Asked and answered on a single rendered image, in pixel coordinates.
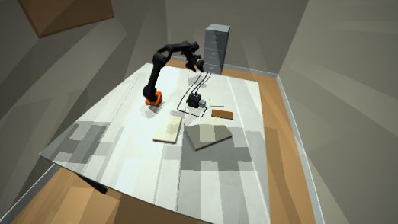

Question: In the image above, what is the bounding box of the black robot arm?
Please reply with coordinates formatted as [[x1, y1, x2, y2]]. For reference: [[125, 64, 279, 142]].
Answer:
[[143, 41, 199, 103]]

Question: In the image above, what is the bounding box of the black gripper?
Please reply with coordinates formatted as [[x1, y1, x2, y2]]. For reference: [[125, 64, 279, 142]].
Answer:
[[185, 55, 205, 73]]

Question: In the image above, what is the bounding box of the brown flat bar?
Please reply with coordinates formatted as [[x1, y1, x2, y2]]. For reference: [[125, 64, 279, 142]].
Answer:
[[211, 109, 233, 120]]

